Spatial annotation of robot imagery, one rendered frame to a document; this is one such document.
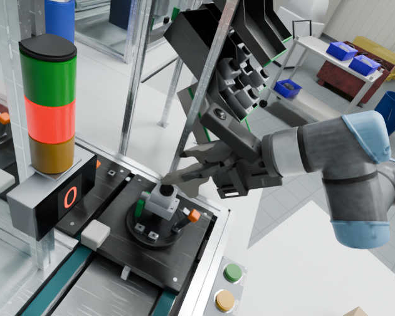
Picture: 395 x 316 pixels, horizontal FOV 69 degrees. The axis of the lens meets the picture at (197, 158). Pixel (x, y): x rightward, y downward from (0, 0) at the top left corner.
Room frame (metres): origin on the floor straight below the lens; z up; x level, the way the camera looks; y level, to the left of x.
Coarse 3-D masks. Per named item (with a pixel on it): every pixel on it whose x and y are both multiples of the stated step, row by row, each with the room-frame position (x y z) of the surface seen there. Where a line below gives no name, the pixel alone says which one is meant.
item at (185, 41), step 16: (192, 16) 0.74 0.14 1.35; (208, 16) 0.79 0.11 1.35; (176, 32) 0.67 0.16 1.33; (192, 32) 0.66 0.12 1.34; (208, 32) 0.78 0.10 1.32; (176, 48) 0.67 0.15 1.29; (192, 48) 0.65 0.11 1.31; (208, 48) 0.64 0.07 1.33; (224, 48) 0.77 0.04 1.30; (192, 64) 0.65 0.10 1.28; (224, 96) 0.68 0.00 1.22
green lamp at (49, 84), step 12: (24, 60) 0.21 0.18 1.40; (36, 60) 0.22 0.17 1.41; (72, 60) 0.24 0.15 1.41; (24, 72) 0.22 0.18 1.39; (36, 72) 0.21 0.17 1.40; (48, 72) 0.22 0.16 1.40; (60, 72) 0.23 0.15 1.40; (72, 72) 0.24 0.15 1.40; (24, 84) 0.22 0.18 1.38; (36, 84) 0.21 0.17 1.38; (48, 84) 0.22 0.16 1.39; (60, 84) 0.22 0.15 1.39; (72, 84) 0.24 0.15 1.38; (36, 96) 0.21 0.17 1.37; (48, 96) 0.22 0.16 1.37; (60, 96) 0.22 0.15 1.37; (72, 96) 0.24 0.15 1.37
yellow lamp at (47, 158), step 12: (36, 144) 0.21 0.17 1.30; (48, 144) 0.22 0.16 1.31; (60, 144) 0.22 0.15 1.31; (72, 144) 0.24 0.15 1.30; (36, 156) 0.21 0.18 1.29; (48, 156) 0.22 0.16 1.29; (60, 156) 0.22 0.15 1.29; (72, 156) 0.24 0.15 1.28; (36, 168) 0.21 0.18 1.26; (48, 168) 0.22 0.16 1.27; (60, 168) 0.22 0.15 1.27
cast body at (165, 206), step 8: (160, 184) 0.43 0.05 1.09; (144, 192) 0.42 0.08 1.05; (152, 192) 0.40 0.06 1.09; (160, 192) 0.40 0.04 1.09; (168, 192) 0.40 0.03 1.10; (176, 192) 0.42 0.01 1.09; (144, 200) 0.41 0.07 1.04; (152, 200) 0.39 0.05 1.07; (160, 200) 0.39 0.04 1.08; (168, 200) 0.39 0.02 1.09; (176, 200) 0.43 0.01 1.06; (152, 208) 0.39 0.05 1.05; (160, 208) 0.39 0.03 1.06; (168, 208) 0.39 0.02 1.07; (176, 208) 0.43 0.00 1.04; (168, 216) 0.39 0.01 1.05
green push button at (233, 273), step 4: (228, 264) 0.39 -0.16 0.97; (232, 264) 0.39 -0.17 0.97; (228, 268) 0.38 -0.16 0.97; (232, 268) 0.38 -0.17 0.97; (236, 268) 0.39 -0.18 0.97; (224, 272) 0.37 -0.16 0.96; (228, 272) 0.37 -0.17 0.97; (232, 272) 0.37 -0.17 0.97; (236, 272) 0.38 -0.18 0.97; (240, 272) 0.38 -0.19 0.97; (228, 276) 0.36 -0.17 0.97; (232, 276) 0.36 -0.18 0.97; (236, 276) 0.37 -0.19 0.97; (240, 276) 0.37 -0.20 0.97; (232, 280) 0.36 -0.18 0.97; (236, 280) 0.36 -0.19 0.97
